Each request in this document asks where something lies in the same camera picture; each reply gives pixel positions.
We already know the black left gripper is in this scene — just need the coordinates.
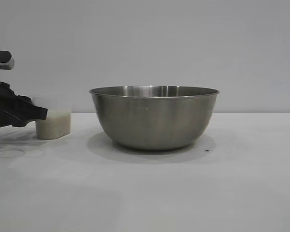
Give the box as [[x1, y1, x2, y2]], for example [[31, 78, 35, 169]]
[[0, 70, 49, 129]]

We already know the clear plastic measuring cup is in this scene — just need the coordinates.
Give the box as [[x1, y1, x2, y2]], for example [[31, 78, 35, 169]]
[[31, 96, 74, 140]]

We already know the white uncooked rice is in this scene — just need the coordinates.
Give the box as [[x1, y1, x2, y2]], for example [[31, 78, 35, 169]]
[[36, 109, 71, 140]]

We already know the stainless steel mixing bowl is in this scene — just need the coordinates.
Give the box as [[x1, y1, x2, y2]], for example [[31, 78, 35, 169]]
[[88, 85, 220, 152]]

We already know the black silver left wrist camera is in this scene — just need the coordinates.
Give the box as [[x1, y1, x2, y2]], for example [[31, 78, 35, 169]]
[[0, 50, 15, 71]]

